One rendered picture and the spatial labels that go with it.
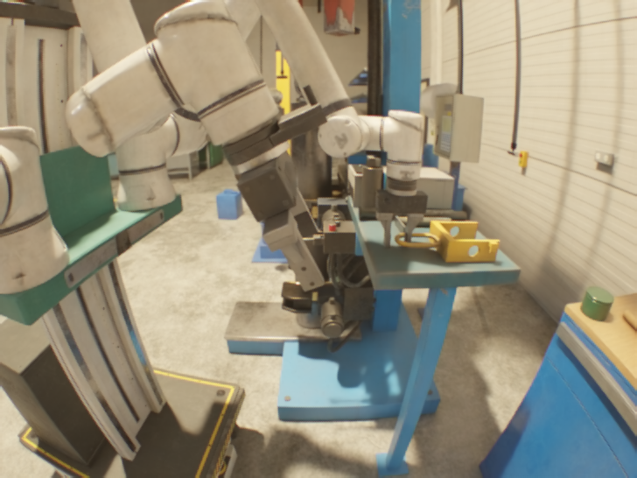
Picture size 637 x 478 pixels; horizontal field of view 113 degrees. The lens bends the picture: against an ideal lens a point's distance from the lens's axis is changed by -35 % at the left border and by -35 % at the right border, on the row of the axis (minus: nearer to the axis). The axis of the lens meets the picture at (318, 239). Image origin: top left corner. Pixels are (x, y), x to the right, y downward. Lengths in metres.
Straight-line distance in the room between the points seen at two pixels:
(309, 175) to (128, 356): 1.17
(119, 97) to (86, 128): 0.05
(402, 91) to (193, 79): 1.39
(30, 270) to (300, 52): 0.67
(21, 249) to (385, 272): 0.77
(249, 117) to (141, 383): 1.17
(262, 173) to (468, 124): 1.73
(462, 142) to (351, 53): 10.81
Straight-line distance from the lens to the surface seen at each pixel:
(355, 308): 1.66
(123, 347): 1.26
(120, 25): 0.53
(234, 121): 0.35
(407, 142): 0.78
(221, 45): 0.36
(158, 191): 0.97
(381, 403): 1.69
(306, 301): 1.65
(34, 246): 0.66
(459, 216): 1.20
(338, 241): 1.14
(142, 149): 0.95
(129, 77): 0.36
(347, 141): 0.65
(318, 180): 1.65
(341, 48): 12.59
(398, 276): 0.78
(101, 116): 0.37
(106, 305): 1.16
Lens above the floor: 1.42
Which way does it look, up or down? 22 degrees down
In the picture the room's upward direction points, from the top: straight up
